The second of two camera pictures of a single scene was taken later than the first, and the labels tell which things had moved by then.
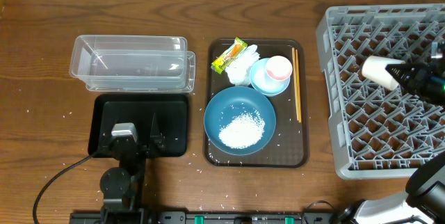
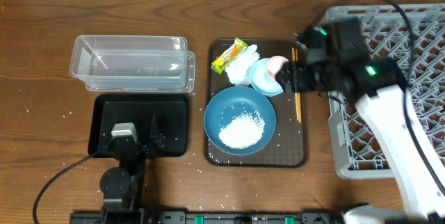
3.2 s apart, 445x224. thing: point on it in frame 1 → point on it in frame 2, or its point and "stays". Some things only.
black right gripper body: (434, 85) → (313, 77)
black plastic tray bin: (172, 112) stays
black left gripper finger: (155, 130) stays
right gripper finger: (410, 75) → (286, 76)
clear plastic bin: (133, 63) stays
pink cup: (279, 67) stays
